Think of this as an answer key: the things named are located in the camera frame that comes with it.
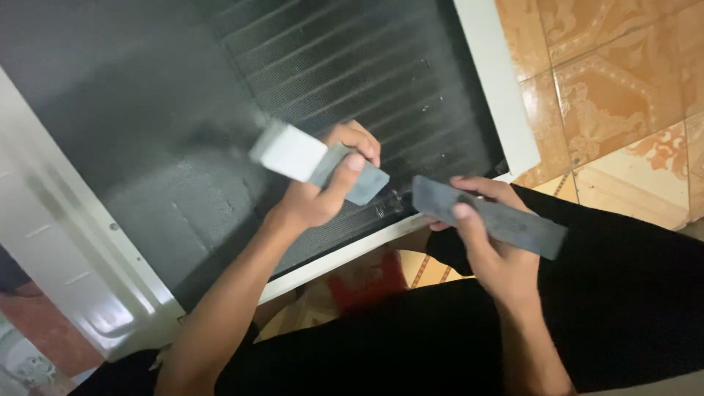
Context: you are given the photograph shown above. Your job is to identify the person's right hand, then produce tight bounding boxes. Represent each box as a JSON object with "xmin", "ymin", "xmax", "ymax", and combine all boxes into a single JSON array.
[{"xmin": 423, "ymin": 176, "xmax": 541, "ymax": 316}]

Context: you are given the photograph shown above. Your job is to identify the person's left hand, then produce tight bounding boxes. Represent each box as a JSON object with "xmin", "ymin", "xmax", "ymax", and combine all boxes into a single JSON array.
[{"xmin": 268, "ymin": 120, "xmax": 382, "ymax": 231}]

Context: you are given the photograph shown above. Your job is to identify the grey strip with white block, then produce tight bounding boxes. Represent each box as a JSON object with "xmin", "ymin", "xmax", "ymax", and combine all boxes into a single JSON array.
[{"xmin": 249, "ymin": 120, "xmax": 391, "ymax": 207}]

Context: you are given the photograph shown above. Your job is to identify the red object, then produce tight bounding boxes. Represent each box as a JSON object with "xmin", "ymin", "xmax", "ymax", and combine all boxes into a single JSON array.
[{"xmin": 329, "ymin": 250, "xmax": 409, "ymax": 315}]

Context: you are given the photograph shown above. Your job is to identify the person's black trousers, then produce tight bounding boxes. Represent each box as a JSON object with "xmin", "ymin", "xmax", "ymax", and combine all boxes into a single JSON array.
[{"xmin": 69, "ymin": 184, "xmax": 704, "ymax": 396}]

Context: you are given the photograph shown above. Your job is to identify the white refrigerator with condenser coils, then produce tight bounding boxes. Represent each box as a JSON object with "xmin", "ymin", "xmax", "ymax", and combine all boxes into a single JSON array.
[{"xmin": 0, "ymin": 0, "xmax": 542, "ymax": 362}]

